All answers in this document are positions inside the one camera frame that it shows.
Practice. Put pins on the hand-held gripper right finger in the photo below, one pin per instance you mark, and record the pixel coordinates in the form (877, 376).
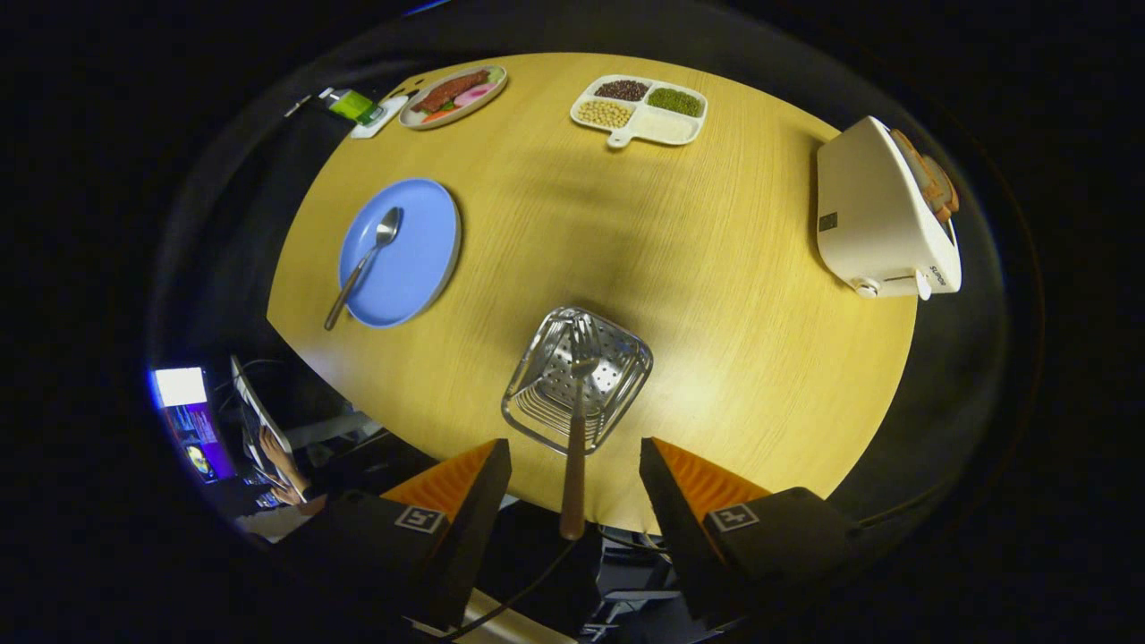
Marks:
(671, 528)

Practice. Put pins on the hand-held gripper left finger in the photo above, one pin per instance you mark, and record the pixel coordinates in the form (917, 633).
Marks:
(474, 528)

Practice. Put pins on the metal spoon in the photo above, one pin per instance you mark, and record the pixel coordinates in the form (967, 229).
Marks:
(388, 225)

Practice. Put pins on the white laptop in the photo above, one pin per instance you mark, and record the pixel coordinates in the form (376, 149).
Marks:
(259, 407)

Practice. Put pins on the blue round plate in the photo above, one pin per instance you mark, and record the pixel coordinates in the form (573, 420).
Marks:
(411, 259)

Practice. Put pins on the lit computer monitor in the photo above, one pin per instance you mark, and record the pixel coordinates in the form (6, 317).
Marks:
(192, 429)

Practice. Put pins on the white toaster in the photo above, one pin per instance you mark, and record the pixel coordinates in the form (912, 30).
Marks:
(868, 215)

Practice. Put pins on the white divided bean tray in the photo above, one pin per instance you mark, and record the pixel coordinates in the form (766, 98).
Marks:
(662, 128)

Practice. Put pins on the white square coaster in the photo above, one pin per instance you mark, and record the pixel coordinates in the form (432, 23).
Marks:
(383, 126)

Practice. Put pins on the oval plate of food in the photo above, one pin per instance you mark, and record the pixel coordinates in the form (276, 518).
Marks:
(452, 94)

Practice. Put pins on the toasted bread slice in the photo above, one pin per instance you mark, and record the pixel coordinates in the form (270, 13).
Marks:
(912, 165)
(946, 183)

